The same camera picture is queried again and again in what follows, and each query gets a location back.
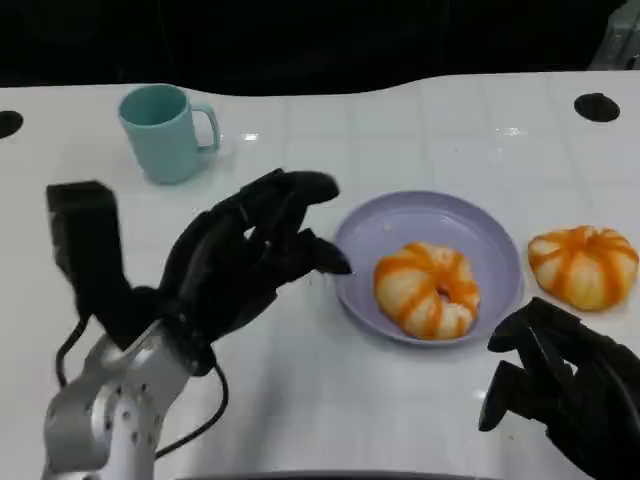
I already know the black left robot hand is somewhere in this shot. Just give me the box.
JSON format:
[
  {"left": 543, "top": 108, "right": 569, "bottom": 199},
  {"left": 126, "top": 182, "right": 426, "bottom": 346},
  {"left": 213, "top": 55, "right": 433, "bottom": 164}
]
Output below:
[{"left": 157, "top": 168, "right": 354, "bottom": 377}]

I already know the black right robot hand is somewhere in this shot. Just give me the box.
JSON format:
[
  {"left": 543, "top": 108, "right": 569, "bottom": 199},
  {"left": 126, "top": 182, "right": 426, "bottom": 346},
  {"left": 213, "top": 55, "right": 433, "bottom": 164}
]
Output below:
[{"left": 477, "top": 296, "right": 640, "bottom": 480}]

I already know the orange and white bread roll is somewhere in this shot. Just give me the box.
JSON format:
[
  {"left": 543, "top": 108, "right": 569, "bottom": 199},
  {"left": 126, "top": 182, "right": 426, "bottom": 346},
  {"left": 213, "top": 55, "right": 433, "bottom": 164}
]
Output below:
[
  {"left": 373, "top": 241, "right": 482, "bottom": 341},
  {"left": 528, "top": 224, "right": 640, "bottom": 312}
]

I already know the pale green mug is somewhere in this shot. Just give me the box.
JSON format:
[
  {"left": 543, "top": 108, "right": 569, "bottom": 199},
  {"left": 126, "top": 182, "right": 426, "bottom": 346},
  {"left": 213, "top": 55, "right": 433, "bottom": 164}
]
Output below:
[{"left": 118, "top": 83, "right": 222, "bottom": 186}]

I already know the lilac plate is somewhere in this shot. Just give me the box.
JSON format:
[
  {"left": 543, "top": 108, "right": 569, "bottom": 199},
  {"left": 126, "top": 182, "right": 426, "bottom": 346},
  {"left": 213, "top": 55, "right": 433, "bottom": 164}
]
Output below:
[{"left": 332, "top": 189, "right": 524, "bottom": 348}]

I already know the grey background machine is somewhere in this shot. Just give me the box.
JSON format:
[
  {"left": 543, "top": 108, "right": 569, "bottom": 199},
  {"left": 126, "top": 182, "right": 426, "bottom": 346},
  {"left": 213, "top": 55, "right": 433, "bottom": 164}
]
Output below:
[{"left": 589, "top": 0, "right": 640, "bottom": 71}]

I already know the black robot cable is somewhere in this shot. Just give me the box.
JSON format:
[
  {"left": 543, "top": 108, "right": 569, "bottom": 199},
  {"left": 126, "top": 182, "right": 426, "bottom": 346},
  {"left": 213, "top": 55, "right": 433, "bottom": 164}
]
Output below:
[
  {"left": 153, "top": 362, "right": 231, "bottom": 459},
  {"left": 55, "top": 312, "right": 97, "bottom": 389}
]

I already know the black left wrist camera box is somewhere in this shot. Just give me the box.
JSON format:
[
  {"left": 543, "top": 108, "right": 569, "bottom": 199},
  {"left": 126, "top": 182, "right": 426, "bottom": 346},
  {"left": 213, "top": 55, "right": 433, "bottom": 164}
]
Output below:
[{"left": 45, "top": 180, "right": 162, "bottom": 351}]

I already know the black table cable hole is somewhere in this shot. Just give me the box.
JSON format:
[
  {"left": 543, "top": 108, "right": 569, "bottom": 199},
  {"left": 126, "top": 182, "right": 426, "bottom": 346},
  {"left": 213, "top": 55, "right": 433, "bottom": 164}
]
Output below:
[
  {"left": 0, "top": 109, "right": 25, "bottom": 140},
  {"left": 573, "top": 92, "right": 622, "bottom": 123}
]

